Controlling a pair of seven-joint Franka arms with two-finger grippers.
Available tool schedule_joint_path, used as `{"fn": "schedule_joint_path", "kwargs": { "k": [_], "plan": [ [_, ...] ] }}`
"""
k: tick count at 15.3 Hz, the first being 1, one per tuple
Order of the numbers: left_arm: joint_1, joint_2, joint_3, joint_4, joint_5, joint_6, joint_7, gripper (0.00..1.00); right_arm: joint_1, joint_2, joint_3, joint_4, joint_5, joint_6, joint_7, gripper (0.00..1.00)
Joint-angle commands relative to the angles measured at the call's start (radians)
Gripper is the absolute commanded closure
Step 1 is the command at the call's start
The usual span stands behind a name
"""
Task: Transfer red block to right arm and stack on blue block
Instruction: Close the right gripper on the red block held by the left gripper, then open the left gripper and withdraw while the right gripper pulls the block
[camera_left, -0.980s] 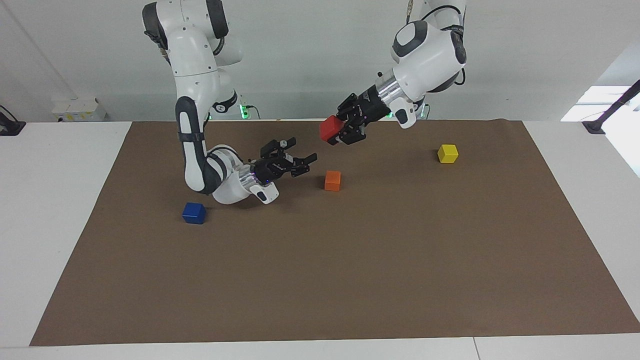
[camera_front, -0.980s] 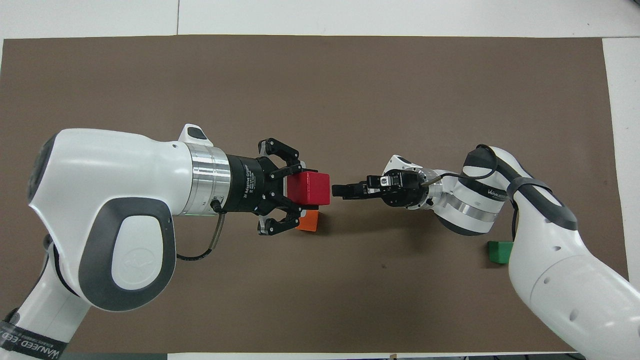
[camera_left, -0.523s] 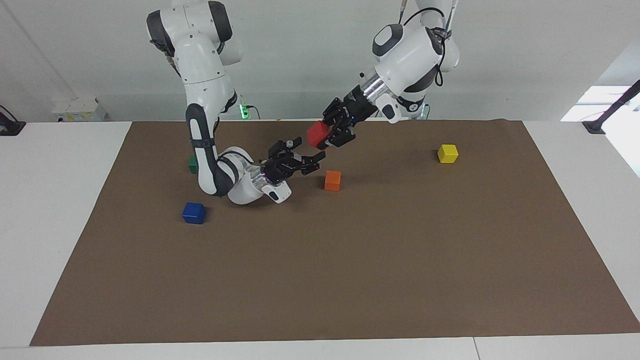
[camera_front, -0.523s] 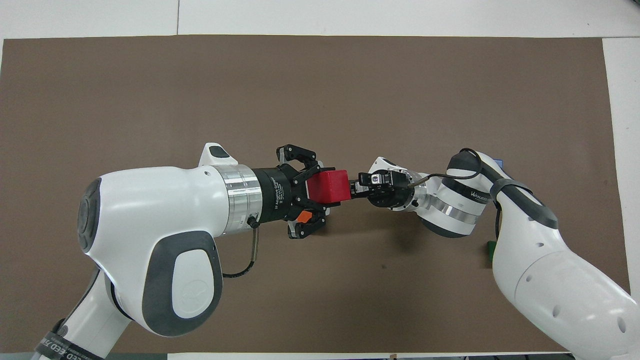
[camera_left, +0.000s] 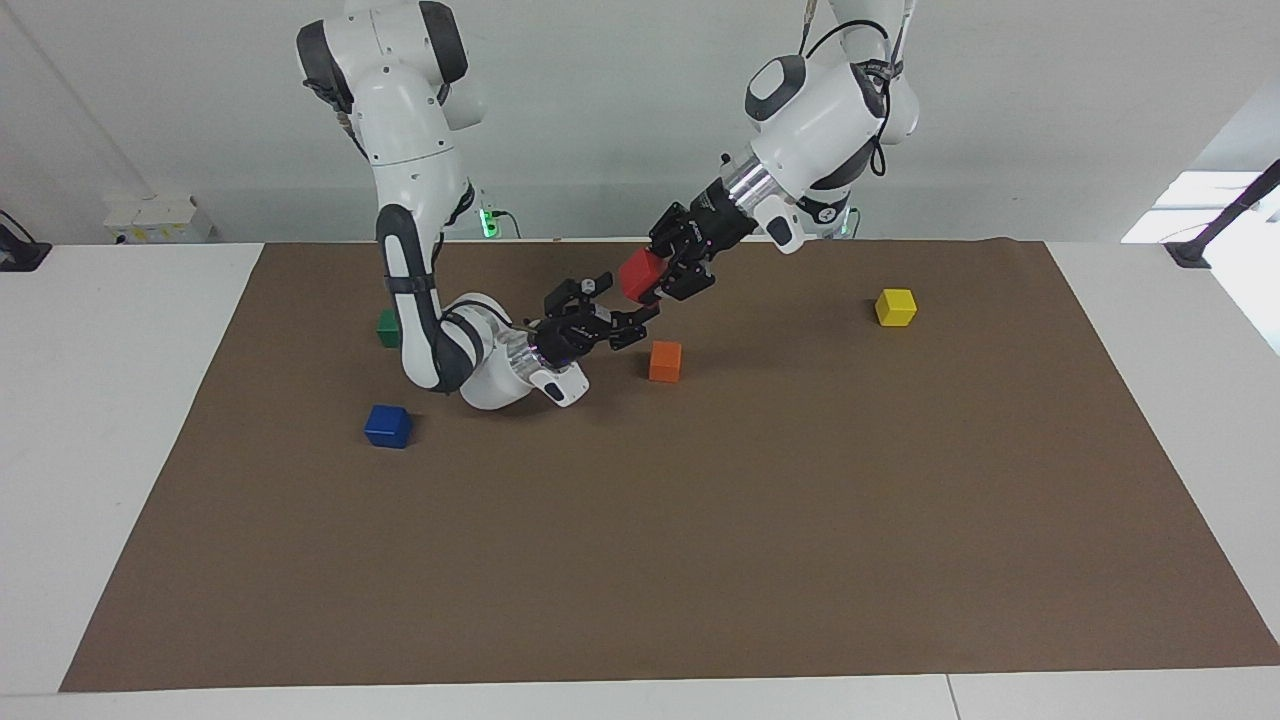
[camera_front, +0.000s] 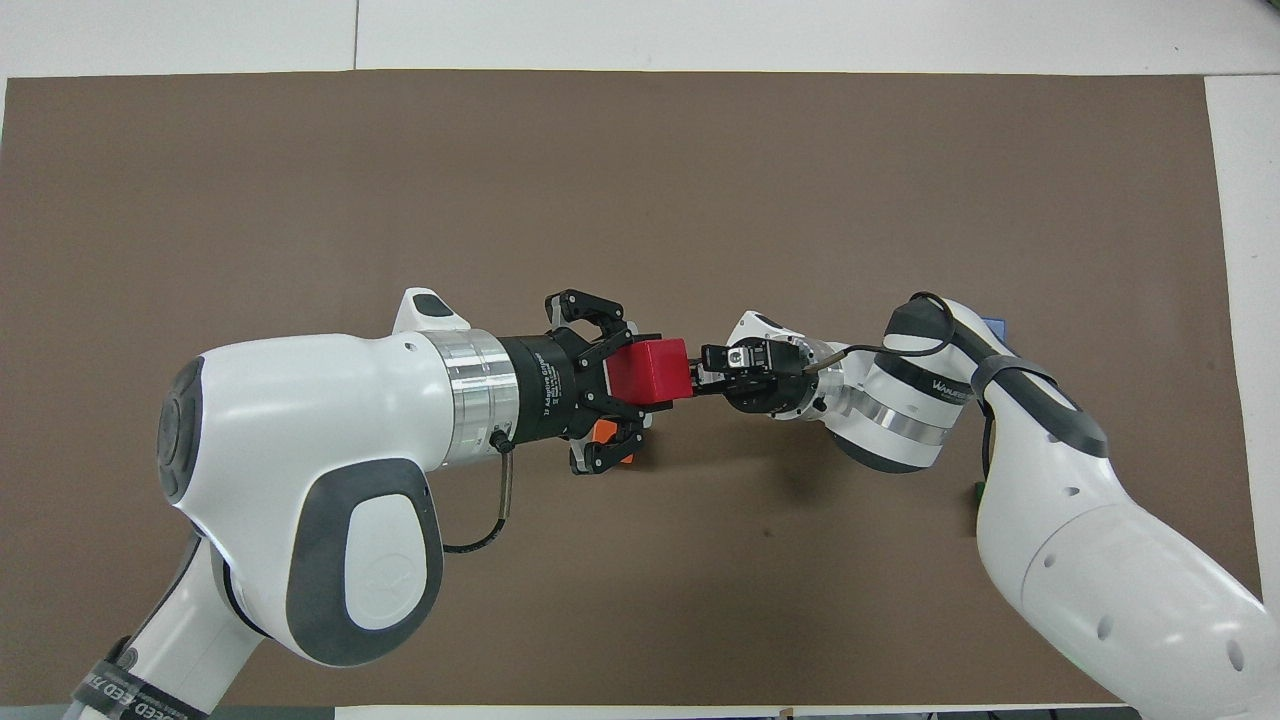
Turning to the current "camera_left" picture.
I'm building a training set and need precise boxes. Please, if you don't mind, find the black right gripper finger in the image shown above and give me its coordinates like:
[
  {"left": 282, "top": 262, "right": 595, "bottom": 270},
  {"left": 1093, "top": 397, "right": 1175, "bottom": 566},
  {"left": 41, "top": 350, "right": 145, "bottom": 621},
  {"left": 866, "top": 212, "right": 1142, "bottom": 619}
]
[
  {"left": 543, "top": 272, "right": 613, "bottom": 316},
  {"left": 610, "top": 305, "right": 661, "bottom": 351}
]

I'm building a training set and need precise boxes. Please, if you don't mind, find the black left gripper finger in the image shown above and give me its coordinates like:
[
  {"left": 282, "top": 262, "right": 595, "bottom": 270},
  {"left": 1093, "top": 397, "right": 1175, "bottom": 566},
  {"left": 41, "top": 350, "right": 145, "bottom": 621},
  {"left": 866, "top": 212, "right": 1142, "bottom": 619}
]
[
  {"left": 662, "top": 262, "right": 717, "bottom": 303},
  {"left": 650, "top": 205, "right": 691, "bottom": 251}
]

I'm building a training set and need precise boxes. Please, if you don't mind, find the red wooden block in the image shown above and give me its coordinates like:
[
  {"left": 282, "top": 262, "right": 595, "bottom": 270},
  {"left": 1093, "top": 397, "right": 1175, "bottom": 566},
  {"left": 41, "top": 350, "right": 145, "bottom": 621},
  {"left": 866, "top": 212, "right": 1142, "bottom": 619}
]
[{"left": 619, "top": 249, "right": 668, "bottom": 303}]

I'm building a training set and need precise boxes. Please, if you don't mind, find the blue wooden block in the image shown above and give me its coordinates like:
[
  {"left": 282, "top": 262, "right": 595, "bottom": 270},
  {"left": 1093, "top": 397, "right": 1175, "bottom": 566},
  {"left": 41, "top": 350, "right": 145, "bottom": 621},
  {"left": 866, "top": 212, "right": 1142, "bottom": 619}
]
[{"left": 364, "top": 404, "right": 413, "bottom": 449}]

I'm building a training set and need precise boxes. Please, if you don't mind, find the brown table mat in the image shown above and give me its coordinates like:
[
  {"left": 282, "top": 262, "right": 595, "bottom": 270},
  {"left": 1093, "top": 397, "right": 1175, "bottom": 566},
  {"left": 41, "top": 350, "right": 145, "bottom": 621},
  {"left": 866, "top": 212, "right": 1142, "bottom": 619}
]
[{"left": 60, "top": 238, "right": 1280, "bottom": 693}]

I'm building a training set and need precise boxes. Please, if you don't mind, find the white electrical box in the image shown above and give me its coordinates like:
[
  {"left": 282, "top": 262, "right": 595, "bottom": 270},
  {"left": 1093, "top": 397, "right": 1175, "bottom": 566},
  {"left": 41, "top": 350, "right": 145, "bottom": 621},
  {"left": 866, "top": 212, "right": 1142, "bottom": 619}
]
[{"left": 104, "top": 194, "right": 214, "bottom": 245}]

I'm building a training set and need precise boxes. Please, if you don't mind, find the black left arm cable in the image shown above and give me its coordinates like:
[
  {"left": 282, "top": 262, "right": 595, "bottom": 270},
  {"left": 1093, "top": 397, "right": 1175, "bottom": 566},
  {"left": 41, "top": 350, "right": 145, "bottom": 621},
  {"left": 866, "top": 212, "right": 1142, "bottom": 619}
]
[{"left": 800, "top": 18, "right": 893, "bottom": 179}]

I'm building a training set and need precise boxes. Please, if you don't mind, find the black clamp mount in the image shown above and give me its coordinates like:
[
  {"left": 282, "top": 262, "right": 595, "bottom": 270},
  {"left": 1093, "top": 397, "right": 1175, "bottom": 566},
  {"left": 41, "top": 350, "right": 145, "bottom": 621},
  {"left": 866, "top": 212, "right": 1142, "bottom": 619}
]
[{"left": 0, "top": 210, "right": 52, "bottom": 273}]

